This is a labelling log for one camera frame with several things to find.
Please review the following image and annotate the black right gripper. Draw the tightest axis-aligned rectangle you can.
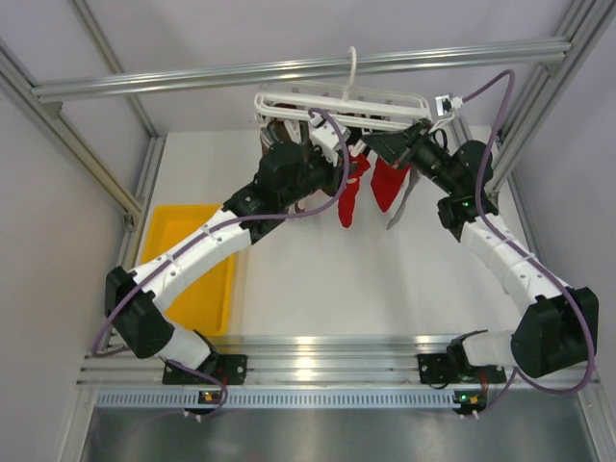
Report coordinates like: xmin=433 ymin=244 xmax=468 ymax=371
xmin=364 ymin=118 xmax=460 ymax=196

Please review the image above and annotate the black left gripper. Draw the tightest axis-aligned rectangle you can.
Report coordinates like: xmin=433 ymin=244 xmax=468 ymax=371
xmin=280 ymin=139 xmax=356 ymax=208

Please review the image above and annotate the red santa sock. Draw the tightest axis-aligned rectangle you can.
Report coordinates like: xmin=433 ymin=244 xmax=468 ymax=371
xmin=338 ymin=154 xmax=370 ymax=228
xmin=371 ymin=157 xmax=411 ymax=213

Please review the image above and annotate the grey sock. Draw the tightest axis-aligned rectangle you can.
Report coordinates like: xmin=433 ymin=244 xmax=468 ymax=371
xmin=386 ymin=169 xmax=421 ymax=230

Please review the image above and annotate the black sock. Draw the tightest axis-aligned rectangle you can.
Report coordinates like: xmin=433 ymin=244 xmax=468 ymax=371
xmin=343 ymin=113 xmax=384 ymax=146

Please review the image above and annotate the white plastic clip hanger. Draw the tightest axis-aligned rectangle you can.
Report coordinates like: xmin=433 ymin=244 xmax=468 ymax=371
xmin=254 ymin=46 xmax=431 ymax=131

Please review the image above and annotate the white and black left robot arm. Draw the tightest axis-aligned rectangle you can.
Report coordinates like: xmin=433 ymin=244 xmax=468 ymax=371
xmin=105 ymin=141 xmax=350 ymax=382

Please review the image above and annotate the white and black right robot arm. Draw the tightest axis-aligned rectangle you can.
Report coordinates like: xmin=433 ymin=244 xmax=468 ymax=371
xmin=362 ymin=119 xmax=599 ymax=382

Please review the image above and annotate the pink sock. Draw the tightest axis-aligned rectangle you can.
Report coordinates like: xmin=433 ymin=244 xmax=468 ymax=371
xmin=294 ymin=191 xmax=331 ymax=213

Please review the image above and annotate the maroon striped brown sock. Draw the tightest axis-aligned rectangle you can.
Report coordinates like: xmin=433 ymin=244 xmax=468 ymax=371
xmin=255 ymin=114 xmax=311 ymax=157

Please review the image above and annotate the yellow plastic tray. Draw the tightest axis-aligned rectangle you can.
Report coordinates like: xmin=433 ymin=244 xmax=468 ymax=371
xmin=140 ymin=204 xmax=237 ymax=338

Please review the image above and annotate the aluminium top crossbar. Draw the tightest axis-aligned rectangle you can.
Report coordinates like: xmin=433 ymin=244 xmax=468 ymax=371
xmin=31 ymin=37 xmax=572 ymax=102

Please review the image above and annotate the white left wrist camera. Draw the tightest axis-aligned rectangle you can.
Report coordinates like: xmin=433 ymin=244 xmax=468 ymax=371
xmin=308 ymin=113 xmax=350 ymax=167

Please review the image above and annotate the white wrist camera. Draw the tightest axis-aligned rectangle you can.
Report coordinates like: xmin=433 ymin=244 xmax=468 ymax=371
xmin=308 ymin=113 xmax=350 ymax=167
xmin=435 ymin=93 xmax=464 ymax=121

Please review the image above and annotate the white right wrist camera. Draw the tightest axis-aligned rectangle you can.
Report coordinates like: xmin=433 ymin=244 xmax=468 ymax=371
xmin=435 ymin=93 xmax=464 ymax=121

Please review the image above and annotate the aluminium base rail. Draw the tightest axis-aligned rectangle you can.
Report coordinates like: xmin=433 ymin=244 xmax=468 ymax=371
xmin=79 ymin=334 xmax=601 ymax=386

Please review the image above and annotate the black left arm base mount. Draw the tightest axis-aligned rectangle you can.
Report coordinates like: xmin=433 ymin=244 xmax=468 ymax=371
xmin=162 ymin=354 xmax=247 ymax=385

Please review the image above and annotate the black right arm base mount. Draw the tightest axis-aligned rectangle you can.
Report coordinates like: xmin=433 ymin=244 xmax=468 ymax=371
xmin=417 ymin=353 xmax=507 ymax=389

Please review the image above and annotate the aluminium right frame post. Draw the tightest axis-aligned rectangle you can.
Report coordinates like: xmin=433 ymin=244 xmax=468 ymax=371
xmin=486 ymin=0 xmax=615 ymax=203

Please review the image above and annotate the aluminium frame post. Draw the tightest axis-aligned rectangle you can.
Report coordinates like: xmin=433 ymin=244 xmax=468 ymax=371
xmin=1 ymin=40 xmax=143 ymax=232
xmin=486 ymin=0 xmax=615 ymax=203

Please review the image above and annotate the slotted grey cable duct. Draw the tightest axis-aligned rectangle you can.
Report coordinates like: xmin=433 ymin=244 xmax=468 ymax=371
xmin=96 ymin=388 xmax=485 ymax=409

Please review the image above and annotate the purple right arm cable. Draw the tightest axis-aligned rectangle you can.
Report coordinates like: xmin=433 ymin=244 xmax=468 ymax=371
xmin=461 ymin=69 xmax=598 ymax=395

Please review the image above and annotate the aluminium left frame post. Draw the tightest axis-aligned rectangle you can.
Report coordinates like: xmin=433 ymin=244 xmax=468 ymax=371
xmin=1 ymin=40 xmax=143 ymax=232

